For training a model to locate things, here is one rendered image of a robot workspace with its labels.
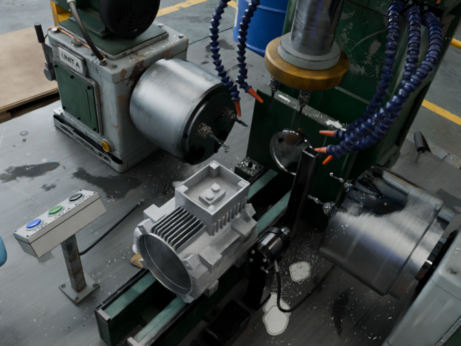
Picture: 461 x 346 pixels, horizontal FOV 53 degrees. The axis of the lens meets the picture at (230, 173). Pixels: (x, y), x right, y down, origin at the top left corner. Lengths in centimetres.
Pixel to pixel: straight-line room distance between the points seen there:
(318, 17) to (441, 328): 64
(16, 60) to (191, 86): 227
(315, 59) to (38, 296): 83
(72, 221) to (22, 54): 248
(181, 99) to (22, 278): 59
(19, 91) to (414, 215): 249
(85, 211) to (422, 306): 70
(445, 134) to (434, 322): 250
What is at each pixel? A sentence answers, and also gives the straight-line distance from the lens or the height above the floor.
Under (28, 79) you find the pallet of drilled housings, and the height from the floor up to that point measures 15.
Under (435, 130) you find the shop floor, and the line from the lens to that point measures 342.
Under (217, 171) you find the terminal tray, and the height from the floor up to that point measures 113.
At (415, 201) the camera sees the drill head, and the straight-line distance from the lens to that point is 100.
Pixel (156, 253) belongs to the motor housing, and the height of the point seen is 97.
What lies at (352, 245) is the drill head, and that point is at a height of 108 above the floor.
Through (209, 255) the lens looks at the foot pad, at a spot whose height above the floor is 107.
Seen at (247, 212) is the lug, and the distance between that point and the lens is 97.
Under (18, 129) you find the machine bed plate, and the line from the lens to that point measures 167.
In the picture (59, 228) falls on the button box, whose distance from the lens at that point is 98.
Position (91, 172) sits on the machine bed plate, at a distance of 146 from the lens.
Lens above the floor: 181
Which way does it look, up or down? 44 degrees down
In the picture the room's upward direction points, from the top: 8 degrees clockwise
